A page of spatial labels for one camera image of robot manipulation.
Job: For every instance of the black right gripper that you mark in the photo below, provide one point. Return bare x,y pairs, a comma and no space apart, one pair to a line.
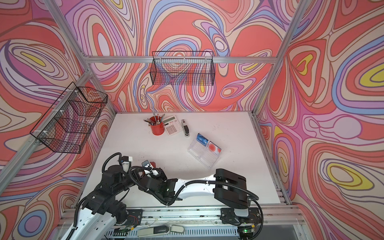
161,173

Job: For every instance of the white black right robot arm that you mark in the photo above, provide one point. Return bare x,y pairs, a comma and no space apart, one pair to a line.
242,208

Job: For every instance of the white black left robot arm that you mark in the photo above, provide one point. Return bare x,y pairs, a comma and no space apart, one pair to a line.
99,211

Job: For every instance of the clear plastic card tray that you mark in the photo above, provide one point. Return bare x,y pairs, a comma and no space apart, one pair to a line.
202,154

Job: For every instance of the blue credit card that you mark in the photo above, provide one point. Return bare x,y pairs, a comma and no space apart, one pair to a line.
202,140

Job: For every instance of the red credit card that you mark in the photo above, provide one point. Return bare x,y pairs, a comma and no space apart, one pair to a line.
214,149

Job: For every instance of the grey foot pedal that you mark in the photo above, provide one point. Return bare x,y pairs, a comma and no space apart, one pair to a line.
160,230

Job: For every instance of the black silver stapler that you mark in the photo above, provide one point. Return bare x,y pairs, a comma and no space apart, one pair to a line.
185,128

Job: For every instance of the red pen cup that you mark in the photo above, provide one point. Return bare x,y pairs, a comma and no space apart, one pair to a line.
158,130

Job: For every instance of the white calculator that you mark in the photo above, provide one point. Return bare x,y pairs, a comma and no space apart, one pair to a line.
172,125

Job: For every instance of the pens in cup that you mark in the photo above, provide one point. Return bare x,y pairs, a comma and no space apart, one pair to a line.
155,120

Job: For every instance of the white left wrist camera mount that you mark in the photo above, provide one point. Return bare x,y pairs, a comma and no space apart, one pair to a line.
126,162

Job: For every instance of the black wire basket left wall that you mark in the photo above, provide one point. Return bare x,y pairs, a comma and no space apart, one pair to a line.
66,127

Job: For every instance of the black wire basket wall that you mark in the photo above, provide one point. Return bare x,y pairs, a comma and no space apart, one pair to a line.
66,127
183,68

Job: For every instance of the black wire basket back wall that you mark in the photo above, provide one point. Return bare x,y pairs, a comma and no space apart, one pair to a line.
183,68

